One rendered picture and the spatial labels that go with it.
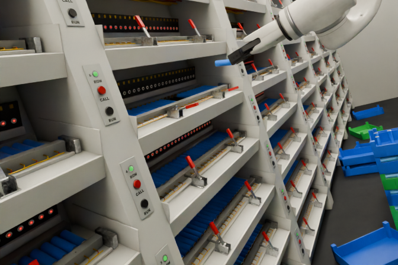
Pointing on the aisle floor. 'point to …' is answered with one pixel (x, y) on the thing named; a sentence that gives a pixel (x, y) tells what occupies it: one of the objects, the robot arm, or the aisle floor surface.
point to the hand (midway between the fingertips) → (237, 57)
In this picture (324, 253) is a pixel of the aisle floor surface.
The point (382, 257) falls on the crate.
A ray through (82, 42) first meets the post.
